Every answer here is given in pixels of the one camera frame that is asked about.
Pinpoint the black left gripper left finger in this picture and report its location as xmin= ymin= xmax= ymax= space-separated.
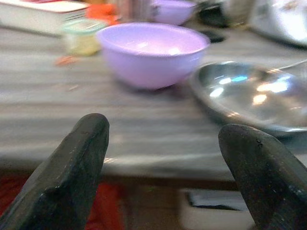
xmin=0 ymin=113 xmax=110 ymax=230

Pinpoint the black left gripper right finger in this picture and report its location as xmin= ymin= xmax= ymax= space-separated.
xmin=218 ymin=123 xmax=307 ymax=230

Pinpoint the red plastic stool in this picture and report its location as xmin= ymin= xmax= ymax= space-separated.
xmin=0 ymin=174 xmax=126 ymax=230

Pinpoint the white storage box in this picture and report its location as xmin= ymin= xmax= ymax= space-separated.
xmin=179 ymin=188 xmax=255 ymax=230

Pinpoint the stainless steel plate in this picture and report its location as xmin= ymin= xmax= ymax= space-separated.
xmin=189 ymin=61 xmax=307 ymax=138

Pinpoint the small orange carrot scrap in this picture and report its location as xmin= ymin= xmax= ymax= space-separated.
xmin=54 ymin=55 xmax=78 ymax=67

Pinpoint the small green-lidded plastic container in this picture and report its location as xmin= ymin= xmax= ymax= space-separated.
xmin=60 ymin=19 xmax=106 ymax=57

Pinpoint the large purple plastic bowl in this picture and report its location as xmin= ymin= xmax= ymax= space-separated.
xmin=96 ymin=22 xmax=211 ymax=90

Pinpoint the white kitchen cooking machine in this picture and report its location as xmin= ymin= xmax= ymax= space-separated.
xmin=248 ymin=0 xmax=307 ymax=47

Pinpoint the white vegetable slicer box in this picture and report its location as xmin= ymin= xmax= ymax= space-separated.
xmin=0 ymin=0 xmax=90 ymax=38

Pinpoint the orange carrot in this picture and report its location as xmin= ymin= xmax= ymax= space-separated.
xmin=85 ymin=3 xmax=121 ymax=26

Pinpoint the clear drinking glass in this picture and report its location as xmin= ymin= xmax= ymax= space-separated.
xmin=117 ymin=0 xmax=156 ymax=23

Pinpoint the small purple plastic bowl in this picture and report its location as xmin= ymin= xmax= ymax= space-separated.
xmin=152 ymin=0 xmax=198 ymax=26

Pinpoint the white charging cable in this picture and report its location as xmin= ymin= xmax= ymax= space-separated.
xmin=271 ymin=59 xmax=307 ymax=71

